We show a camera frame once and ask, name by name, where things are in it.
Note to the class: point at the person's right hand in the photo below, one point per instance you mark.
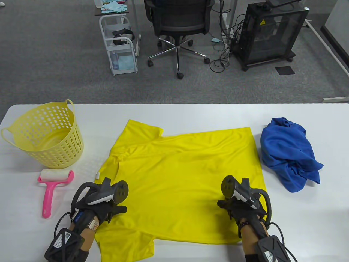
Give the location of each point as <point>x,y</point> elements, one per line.
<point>240,211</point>

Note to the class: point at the person's left hand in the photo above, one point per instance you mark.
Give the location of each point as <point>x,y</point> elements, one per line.
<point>109,211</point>

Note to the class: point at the pink lint roller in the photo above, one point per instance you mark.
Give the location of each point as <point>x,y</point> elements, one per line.
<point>50,193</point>

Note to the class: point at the yellow t-shirt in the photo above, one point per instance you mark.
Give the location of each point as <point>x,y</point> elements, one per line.
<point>180,177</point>

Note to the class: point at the blue t-shirt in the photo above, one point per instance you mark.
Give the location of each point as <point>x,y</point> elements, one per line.
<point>286,147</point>

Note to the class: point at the person's right forearm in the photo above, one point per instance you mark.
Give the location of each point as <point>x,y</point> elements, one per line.
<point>249,237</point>

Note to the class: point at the white wristwatch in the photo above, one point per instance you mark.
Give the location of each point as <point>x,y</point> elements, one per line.
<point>94,225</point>

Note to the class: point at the grey left hand controller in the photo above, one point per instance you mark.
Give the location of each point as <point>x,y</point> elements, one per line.
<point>121,191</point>

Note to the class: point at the yellow perforated plastic basket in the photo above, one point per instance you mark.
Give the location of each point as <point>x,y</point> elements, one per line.
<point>62,155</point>

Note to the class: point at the white floor foot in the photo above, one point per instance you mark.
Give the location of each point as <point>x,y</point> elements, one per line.
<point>336,100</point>

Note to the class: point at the black floor plate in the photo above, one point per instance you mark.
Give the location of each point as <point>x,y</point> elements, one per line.
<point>285,70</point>

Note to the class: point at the light blue packet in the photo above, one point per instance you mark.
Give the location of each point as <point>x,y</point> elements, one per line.
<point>124,62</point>

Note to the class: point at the white rolling cart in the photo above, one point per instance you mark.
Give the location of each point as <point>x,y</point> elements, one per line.
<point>120,48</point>

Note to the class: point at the small light blue cloth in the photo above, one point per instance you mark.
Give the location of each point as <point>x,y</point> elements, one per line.
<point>216,40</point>

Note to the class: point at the black cabinet on wheels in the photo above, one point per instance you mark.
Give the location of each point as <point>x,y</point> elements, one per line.
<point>272,35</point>

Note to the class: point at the black headset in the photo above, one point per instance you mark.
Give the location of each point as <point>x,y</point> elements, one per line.
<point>122,32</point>

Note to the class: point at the white desk leg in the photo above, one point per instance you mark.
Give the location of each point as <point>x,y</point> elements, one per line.
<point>135,27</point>
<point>230,16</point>

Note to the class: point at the pile of light blue cloths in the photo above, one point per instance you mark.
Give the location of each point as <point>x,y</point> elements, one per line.
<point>114,7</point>

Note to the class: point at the black office chair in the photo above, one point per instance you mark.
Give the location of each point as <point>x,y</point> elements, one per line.
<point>177,16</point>

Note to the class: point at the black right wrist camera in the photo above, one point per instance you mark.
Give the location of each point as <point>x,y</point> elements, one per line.
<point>272,249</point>

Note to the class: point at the white desk frame rail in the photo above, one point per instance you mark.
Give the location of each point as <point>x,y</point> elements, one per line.
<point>319,36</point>

